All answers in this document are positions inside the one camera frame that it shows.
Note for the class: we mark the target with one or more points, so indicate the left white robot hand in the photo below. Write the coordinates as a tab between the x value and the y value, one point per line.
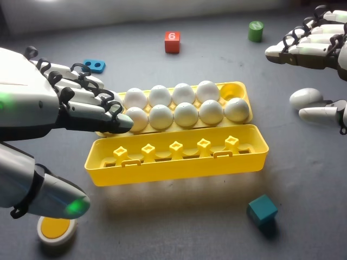
24	103

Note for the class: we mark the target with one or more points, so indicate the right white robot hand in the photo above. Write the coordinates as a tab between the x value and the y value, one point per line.
311	51

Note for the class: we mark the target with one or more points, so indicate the white toy egg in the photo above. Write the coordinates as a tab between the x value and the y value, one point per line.
185	114
139	119
207	91
236	109
135	98
160	96
211	112
183	93
161	117
305	97

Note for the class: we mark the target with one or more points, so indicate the half egg with yellow yolk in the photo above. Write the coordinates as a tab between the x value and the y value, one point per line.
54	231

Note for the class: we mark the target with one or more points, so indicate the yellow plastic egg carton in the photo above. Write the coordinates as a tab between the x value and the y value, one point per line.
176	168

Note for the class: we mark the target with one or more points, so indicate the green cylinder block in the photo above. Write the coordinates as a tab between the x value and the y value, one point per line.
256	31

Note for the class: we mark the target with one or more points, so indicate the blue block with two holes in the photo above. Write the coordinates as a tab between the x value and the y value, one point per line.
95	66

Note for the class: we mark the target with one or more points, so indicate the grey table cloth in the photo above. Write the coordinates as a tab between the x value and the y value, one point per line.
298	176

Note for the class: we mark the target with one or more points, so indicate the red block with six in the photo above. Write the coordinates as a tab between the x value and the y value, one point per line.
172	43

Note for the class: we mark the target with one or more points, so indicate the teal cube block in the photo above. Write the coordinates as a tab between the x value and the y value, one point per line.
262	210

